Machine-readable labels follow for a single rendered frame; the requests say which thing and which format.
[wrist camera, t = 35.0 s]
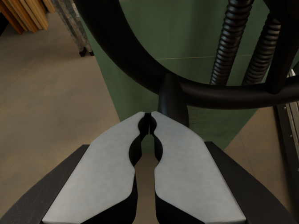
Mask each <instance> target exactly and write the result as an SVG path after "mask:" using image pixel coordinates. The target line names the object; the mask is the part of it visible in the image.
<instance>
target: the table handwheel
mask: <svg viewBox="0 0 299 224"><path fill-rule="evenodd" d="M73 1H74V3H75V6H76V8H77V9H78V11H79V14H80V16H81V17H82V19H83V21H84V23H85V24H86V26H87V28H88V29H89V31H90V32H91V34H92V36H93V37H94V39H95V40H96V41H97V43H98V44H99V45H100V47H101V48H102V49H103V51H104V52H105V53H106V54H107V56H108V57H109V58H110V59H111V60H112V61H113V62H114V63H115V64H116V65H117V66H118V67H119V68H120V69H121V70H122V71H123V72H124V73H125V74H126V75H128V76H129V77H130V78H131V79H133V80H134V81H136V82H137V83H138V84H140V85H141V86H143V87H144V88H146V89H148V90H149V91H151V92H153V93H155V94H157V95H159V91H160V85H161V77H162V76H163V75H165V74H167V73H173V72H172V71H170V70H169V69H167V68H165V67H164V66H163V65H161V64H160V63H159V62H157V61H156V60H155V59H154V58H153V57H152V56H151V55H150V54H149V53H148V52H147V51H146V50H145V49H144V47H143V46H142V45H141V43H140V42H139V41H138V39H137V38H136V36H135V34H134V33H133V31H132V29H131V27H130V25H129V24H128V22H127V20H126V17H125V15H124V13H123V10H122V8H121V5H120V2H119V0H73ZM263 1H264V3H265V4H266V6H267V7H268V8H269V10H270V11H271V13H272V14H273V16H274V17H275V18H276V20H277V21H279V22H280V23H281V27H280V31H279V36H278V39H277V43H276V47H275V52H274V55H273V59H272V62H271V65H270V68H269V71H268V74H267V78H266V81H265V83H261V84H252V85H242V86H219V85H211V84H203V83H199V82H196V81H192V80H189V79H186V78H184V77H181V76H179V75H178V77H179V81H180V85H181V87H182V90H183V93H184V97H185V100H186V105H188V106H192V107H197V108H206V109H217V110H243V109H255V108H265V107H271V106H277V105H282V104H288V103H292V102H296V101H299V74H298V75H295V76H291V77H288V78H287V75H288V73H289V70H290V67H291V65H292V62H293V59H294V57H295V55H296V53H297V51H298V49H299V0H263Z"/></svg>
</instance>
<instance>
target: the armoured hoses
mask: <svg viewBox="0 0 299 224"><path fill-rule="evenodd" d="M228 2H229V4H228V5H227V6H226V8H227V10H226V12H225V15H226V16H225V17H224V19H223V20H224V23H223V24H222V26H223V28H222V29H221V32H222V33H221V35H220V39H219V44H218V48H217V53H216V57H215V61H214V65H213V69H212V73H211V74H212V75H211V79H210V82H209V84H211V85H219V86H226V84H227V81H228V79H229V76H230V72H231V69H232V66H233V63H234V60H235V57H236V54H237V52H238V51H237V50H238V48H239V45H240V43H241V41H240V40H241V39H242V35H243V33H244V29H245V27H246V23H247V21H248V17H249V15H250V10H251V9H252V4H253V2H254V0H228ZM269 12H270V13H269V14H268V15H267V19H266V21H265V25H264V26H263V30H262V31H261V35H260V36H259V40H258V42H257V45H256V46H255V50H254V52H253V55H252V58H251V60H250V62H249V65H248V67H247V70H246V73H245V76H244V78H243V80H242V84H241V86H242V85H252V84H260V83H261V82H262V80H263V77H264V76H265V73H266V72H267V69H268V68H269V65H270V64H271V61H272V59H273V55H274V52H275V47H276V43H277V39H278V36H279V31H280V27H281V23H280V22H279V21H277V20H276V18H275V17H274V16H273V14H272V13H271V11H269Z"/></svg>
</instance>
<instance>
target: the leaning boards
mask: <svg viewBox="0 0 299 224"><path fill-rule="evenodd" d="M45 6H46V7H47V9H48V10H49V12H50V14H51V13H54V12H55V10H56V9H55V8H54V6H53V4H52V2H51V0H0V11H1V12H2V14H3V15H4V16H5V18H6V19H7V20H8V21H9V23H10V24H11V25H12V26H13V27H14V29H15V30H16V31H17V32H18V34H19V35H22V33H23V31H24V30H25V31H28V30H29V31H32V32H33V33H36V32H37V30H38V28H39V29H44V30H47V28H48V25H49V24H48V22H47V18H46V16H45V14H46V12H47V10H46V8H45Z"/></svg>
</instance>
